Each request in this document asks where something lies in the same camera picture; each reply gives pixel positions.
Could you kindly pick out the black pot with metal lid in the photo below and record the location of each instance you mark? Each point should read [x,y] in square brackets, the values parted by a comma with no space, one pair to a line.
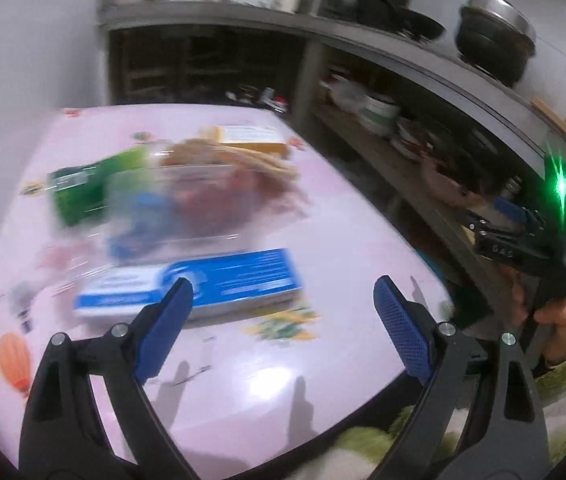
[493,40]

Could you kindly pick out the stack of bowls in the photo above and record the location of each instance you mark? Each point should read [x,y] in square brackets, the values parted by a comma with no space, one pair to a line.
[378,112]

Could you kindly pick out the clear plastic container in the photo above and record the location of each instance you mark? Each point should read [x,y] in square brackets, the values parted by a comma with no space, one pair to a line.
[203,240]

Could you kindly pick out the fuzzy green white clothing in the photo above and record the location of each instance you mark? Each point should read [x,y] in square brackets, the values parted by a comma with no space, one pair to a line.
[363,447]

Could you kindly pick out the small blue carton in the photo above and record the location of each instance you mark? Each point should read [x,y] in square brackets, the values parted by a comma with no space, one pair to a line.
[143,210]

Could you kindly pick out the yellow cardboard box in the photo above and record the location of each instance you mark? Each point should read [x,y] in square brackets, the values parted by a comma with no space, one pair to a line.
[258,137]

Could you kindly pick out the red tin can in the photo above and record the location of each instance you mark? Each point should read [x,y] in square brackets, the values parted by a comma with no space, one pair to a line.
[208,205]

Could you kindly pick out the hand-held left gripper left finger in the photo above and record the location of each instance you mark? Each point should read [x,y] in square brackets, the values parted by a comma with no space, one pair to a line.
[163,330]

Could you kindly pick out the grey perforated shelf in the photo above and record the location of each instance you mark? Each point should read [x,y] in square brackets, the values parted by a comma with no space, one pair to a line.
[393,160]

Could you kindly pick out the person's right hand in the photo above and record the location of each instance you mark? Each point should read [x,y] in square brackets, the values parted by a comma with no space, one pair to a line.
[563,325]

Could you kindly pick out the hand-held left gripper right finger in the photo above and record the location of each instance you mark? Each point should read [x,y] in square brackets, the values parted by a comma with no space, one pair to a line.
[403,330]

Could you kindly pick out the green plastic bottle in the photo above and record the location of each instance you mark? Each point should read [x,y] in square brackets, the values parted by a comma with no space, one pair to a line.
[83,185]

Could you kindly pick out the black wok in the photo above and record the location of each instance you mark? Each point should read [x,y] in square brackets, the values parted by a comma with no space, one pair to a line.
[413,22]

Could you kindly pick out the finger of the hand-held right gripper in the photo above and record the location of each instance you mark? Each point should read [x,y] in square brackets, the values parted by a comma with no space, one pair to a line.
[478,225]
[510,209]

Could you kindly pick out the blue cardboard box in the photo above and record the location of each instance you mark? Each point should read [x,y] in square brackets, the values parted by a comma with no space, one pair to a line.
[243,280]

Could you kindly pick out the grey concrete counter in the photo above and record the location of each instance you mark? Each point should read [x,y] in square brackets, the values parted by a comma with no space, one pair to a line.
[243,15]

